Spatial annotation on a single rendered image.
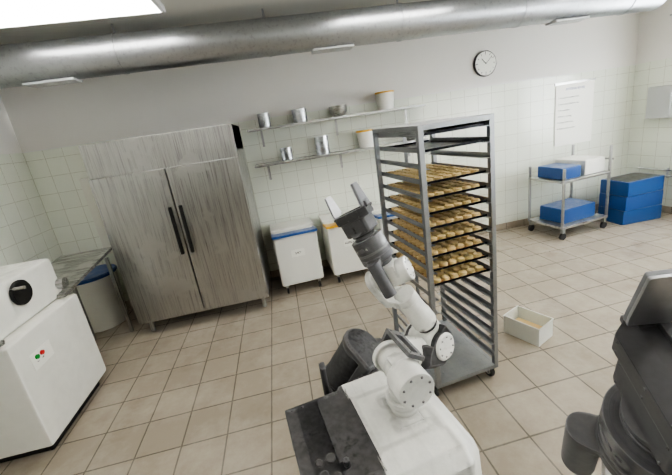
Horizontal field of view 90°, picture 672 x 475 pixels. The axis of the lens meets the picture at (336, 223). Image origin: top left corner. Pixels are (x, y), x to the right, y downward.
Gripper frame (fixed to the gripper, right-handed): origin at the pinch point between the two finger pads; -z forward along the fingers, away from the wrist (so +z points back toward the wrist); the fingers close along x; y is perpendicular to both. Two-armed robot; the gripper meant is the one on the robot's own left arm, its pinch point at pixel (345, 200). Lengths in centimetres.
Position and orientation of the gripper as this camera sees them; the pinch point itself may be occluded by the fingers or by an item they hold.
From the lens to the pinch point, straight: 88.4
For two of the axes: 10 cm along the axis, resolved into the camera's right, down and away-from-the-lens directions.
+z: 5.0, 8.6, 0.9
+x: 6.2, -2.8, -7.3
